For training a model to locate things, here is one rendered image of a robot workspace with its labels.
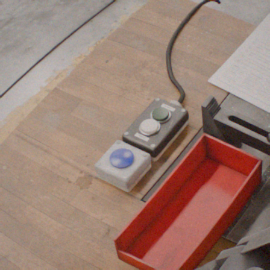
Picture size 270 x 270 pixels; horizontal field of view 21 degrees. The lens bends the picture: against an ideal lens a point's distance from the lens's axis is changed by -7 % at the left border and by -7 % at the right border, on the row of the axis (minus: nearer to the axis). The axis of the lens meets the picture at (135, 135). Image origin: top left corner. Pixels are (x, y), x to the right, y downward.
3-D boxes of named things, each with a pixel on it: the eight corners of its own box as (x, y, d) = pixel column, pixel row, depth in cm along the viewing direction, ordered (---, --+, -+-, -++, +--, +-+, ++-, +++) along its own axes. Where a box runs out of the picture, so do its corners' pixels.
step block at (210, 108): (204, 141, 132) (200, 105, 126) (212, 131, 134) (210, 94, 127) (234, 155, 130) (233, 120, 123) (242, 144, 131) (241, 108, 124)
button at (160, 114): (149, 123, 134) (148, 115, 133) (159, 112, 136) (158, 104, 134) (163, 129, 133) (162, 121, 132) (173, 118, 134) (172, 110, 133)
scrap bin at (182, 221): (117, 258, 118) (112, 239, 113) (205, 156, 130) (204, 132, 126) (179, 288, 112) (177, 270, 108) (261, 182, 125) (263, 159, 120)
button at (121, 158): (105, 167, 129) (103, 159, 127) (120, 151, 131) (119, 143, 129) (125, 177, 127) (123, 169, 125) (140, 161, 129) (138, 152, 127)
